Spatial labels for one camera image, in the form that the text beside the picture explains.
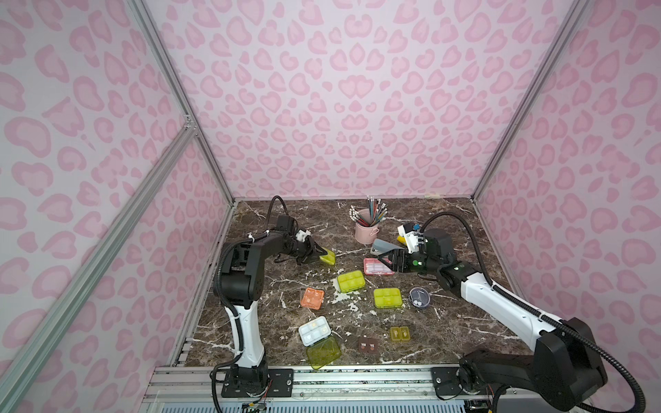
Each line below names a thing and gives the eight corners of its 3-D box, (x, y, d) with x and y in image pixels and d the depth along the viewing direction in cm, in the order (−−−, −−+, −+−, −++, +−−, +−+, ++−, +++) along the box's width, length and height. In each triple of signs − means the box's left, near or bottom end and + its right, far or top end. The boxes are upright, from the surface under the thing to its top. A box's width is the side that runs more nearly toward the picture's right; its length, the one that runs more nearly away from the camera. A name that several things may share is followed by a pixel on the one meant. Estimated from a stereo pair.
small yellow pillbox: (391, 341, 83) (392, 339, 81) (389, 328, 85) (390, 326, 83) (409, 341, 83) (410, 339, 81) (407, 328, 85) (408, 326, 83)
